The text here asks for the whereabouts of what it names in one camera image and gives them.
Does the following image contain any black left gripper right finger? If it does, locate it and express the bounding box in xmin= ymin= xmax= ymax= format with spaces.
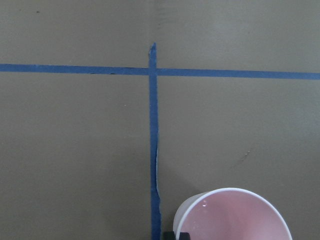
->
xmin=179 ymin=232 xmax=190 ymax=240

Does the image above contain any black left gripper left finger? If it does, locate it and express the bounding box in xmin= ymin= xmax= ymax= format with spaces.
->
xmin=162 ymin=231 xmax=174 ymax=240

